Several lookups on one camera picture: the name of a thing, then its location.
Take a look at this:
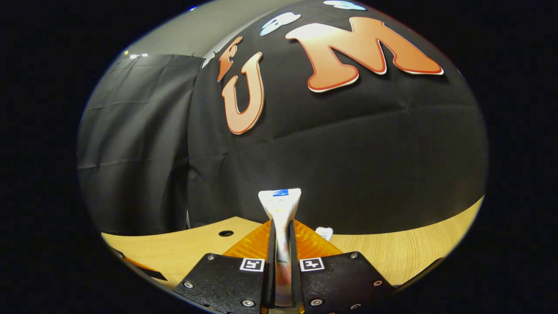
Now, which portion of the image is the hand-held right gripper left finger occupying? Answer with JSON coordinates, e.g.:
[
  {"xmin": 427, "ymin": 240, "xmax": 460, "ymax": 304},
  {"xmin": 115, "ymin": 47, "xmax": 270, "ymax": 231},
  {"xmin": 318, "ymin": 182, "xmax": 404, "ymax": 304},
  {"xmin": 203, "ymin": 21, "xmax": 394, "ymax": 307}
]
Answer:
[{"xmin": 172, "ymin": 220, "xmax": 277, "ymax": 314}]

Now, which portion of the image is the white toothpaste tube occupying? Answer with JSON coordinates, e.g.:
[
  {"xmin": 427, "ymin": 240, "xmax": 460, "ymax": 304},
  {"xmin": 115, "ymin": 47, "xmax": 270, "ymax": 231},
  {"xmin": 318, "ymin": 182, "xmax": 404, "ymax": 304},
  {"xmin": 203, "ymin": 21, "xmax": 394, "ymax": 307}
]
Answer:
[{"xmin": 258, "ymin": 188, "xmax": 302, "ymax": 308}]

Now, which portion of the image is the black backdrop cloth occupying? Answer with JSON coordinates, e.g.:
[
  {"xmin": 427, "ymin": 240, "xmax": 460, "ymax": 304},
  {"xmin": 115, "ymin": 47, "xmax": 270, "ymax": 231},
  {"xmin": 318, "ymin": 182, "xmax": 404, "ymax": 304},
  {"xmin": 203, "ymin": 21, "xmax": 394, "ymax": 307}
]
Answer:
[{"xmin": 187, "ymin": 0, "xmax": 489, "ymax": 236}]

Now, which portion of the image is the dark grey side cloth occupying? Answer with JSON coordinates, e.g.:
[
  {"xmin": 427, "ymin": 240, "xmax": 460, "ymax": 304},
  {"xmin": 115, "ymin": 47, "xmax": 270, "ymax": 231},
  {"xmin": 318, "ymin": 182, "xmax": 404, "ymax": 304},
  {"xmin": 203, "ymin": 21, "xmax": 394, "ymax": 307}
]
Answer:
[{"xmin": 77, "ymin": 53, "xmax": 205, "ymax": 236}]

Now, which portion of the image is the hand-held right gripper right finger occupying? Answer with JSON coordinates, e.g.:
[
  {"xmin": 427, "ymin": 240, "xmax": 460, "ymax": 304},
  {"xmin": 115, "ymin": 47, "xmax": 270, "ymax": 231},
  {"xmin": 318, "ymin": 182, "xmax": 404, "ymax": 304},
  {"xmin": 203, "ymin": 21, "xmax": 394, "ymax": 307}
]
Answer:
[{"xmin": 289, "ymin": 220, "xmax": 395, "ymax": 314}]

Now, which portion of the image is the wooden desktop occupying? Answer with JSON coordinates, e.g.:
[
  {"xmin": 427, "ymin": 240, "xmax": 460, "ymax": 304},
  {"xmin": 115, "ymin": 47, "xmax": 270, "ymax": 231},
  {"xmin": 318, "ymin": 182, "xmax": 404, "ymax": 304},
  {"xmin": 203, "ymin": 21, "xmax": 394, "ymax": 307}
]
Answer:
[{"xmin": 101, "ymin": 196, "xmax": 485, "ymax": 289}]

